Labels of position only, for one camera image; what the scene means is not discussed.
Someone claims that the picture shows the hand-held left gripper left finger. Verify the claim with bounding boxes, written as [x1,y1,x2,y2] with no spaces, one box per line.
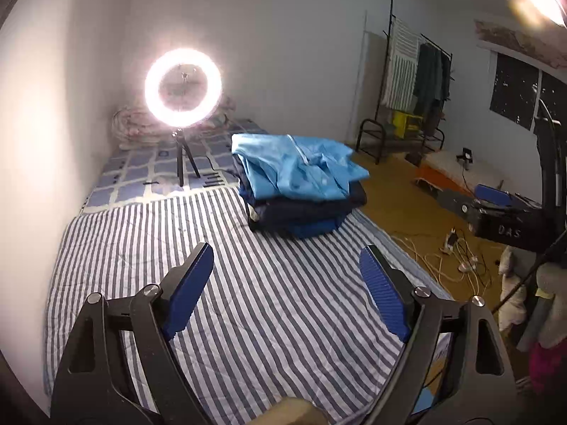
[50,243,215,425]

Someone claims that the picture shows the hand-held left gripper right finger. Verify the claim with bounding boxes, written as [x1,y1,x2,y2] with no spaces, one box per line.
[359,244,520,425]

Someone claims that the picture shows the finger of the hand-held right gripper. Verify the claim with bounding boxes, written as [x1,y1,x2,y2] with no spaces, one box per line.
[473,185,513,206]
[436,187,483,224]

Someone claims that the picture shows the light blue work coat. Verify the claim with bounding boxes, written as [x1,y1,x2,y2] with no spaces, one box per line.
[231,133,370,201]

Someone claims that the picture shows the stack of dark folded clothes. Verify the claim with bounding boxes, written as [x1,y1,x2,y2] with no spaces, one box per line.
[237,155,368,233]

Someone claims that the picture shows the black clothes rack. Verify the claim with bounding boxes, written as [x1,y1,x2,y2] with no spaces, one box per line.
[382,0,456,160]

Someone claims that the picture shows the person's right hand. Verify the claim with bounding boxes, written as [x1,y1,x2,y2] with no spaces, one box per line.
[500,245,567,351]

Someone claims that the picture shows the white floor pillow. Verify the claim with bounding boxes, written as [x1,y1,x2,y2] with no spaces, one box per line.
[423,149,503,189]

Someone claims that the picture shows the orange mat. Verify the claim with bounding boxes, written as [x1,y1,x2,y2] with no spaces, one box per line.
[414,165,450,192]

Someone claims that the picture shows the black upright stand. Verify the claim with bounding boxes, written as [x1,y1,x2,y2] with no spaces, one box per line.
[533,97,562,210]

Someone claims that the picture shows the blue white striped bedsheet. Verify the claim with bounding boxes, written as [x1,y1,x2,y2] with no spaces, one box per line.
[44,186,453,425]

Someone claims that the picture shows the yellow box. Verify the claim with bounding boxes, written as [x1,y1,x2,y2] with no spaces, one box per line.
[393,112,425,139]

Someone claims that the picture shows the royal blue folded garment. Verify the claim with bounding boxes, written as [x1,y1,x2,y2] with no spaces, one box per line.
[283,215,353,240]

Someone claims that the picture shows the window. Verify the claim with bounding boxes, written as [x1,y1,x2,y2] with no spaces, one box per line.
[488,50,567,143]

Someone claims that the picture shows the black tripod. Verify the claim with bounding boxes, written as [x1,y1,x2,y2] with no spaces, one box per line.
[170,127,201,187]

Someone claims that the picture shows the dark green hanging garment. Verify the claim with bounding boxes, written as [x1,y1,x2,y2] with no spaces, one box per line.
[413,43,451,119]

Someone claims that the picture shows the white striped hanging towel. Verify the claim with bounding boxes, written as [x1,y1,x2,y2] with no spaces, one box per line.
[384,18,421,109]

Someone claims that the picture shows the white leaning board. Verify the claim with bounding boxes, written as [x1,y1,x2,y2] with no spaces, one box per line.
[353,9,391,120]

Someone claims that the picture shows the floral blanket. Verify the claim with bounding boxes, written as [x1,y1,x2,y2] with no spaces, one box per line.
[111,96,237,149]

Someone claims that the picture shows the white floor cables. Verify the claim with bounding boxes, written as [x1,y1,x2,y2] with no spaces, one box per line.
[390,232,494,295]

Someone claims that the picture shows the ring light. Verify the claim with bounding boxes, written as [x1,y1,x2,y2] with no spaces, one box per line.
[144,48,221,127]

